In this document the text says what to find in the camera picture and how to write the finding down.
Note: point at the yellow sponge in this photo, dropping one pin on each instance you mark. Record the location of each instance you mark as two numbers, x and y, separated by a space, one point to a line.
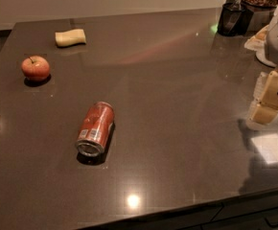
69 38

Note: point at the red apple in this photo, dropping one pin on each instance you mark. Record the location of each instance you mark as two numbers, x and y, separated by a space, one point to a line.
35 68

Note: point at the black container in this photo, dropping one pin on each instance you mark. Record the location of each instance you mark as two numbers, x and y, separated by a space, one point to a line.
234 19

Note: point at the red coke can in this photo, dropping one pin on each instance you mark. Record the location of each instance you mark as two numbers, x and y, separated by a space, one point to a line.
95 130

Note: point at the white plate with food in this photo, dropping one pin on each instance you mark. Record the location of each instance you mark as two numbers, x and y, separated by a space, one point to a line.
261 45

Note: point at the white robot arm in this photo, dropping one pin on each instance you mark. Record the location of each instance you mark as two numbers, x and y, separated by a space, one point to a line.
274 38

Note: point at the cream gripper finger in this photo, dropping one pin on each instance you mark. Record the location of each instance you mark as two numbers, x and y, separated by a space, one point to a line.
264 108

